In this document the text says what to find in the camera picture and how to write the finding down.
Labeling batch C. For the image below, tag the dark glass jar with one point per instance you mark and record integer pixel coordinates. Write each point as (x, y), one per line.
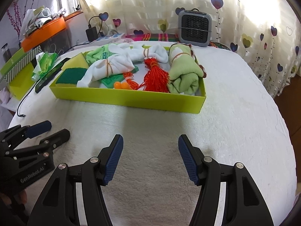
(6, 52)

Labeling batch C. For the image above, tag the striped green gift box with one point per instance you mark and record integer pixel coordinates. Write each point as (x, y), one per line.
(17, 62)

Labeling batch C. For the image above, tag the white sock bundle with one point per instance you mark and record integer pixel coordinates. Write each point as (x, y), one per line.
(118, 63)

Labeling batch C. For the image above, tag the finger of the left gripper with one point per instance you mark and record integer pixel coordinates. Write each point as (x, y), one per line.
(38, 129)
(55, 140)

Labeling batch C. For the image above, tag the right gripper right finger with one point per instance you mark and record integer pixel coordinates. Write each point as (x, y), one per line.
(244, 203)

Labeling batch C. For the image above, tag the red tassel bundle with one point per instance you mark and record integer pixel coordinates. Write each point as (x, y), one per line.
(156, 79)

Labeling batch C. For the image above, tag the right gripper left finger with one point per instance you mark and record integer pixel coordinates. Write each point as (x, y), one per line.
(57, 203)

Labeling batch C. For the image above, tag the plaid colourful cloth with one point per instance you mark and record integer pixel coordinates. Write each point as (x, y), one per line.
(168, 38)

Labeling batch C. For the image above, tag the white green packets pile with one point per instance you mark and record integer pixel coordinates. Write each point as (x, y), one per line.
(36, 18)

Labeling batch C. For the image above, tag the orange tassel pompoms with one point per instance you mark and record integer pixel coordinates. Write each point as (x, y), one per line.
(128, 83)

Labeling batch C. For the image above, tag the lime green cardboard tray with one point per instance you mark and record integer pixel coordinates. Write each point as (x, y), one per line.
(99, 93)

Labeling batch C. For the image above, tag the green towel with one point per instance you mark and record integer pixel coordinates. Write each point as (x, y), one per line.
(185, 71)

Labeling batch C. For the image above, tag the yellow green sponge front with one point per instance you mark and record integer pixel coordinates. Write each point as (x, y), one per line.
(70, 77)

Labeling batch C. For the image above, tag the lime green box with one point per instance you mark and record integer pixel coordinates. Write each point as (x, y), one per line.
(22, 82)

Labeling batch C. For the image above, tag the grey portable fan heater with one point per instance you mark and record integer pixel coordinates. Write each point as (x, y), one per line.
(194, 27)

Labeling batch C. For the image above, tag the pink branch decoration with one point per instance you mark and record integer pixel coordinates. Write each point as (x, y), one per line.
(16, 13)

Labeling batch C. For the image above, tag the left hand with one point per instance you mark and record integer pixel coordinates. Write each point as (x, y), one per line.
(21, 198)

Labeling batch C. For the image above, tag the heart patterned curtain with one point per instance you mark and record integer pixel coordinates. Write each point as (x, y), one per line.
(265, 33)

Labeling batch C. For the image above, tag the black smartphone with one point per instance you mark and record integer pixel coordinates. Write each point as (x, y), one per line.
(49, 76)

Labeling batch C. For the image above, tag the white towel bundle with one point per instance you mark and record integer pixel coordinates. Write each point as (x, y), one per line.
(138, 53)

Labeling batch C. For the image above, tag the white power strip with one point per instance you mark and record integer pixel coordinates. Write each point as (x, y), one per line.
(108, 39)

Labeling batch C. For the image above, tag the green plastic packet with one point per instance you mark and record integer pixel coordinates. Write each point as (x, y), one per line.
(110, 80)

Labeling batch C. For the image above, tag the black charger adapter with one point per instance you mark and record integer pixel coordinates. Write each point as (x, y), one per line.
(92, 34)

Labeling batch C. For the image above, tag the green white plastic bag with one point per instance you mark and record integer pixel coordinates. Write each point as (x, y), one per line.
(45, 62)

